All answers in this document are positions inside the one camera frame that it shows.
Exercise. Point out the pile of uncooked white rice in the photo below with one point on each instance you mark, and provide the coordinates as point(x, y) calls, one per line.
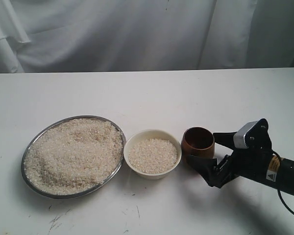
point(153, 156)

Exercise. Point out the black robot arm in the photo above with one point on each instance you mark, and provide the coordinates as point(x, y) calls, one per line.
point(281, 171)

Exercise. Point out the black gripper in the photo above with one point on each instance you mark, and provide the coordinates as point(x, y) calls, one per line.
point(251, 163)

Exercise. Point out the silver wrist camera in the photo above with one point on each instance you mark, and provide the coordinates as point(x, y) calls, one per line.
point(240, 136)

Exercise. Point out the metal plate of rice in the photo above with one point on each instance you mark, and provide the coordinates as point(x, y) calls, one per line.
point(83, 192)

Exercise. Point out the white rice grains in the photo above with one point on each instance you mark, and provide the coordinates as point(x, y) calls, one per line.
point(74, 156)

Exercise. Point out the small white ceramic bowl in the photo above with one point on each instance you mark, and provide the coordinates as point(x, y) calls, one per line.
point(151, 134)

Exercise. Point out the brown wooden cup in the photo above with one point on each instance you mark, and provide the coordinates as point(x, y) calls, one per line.
point(199, 142)

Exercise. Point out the white backdrop curtain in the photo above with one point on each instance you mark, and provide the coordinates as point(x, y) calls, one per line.
point(145, 35)

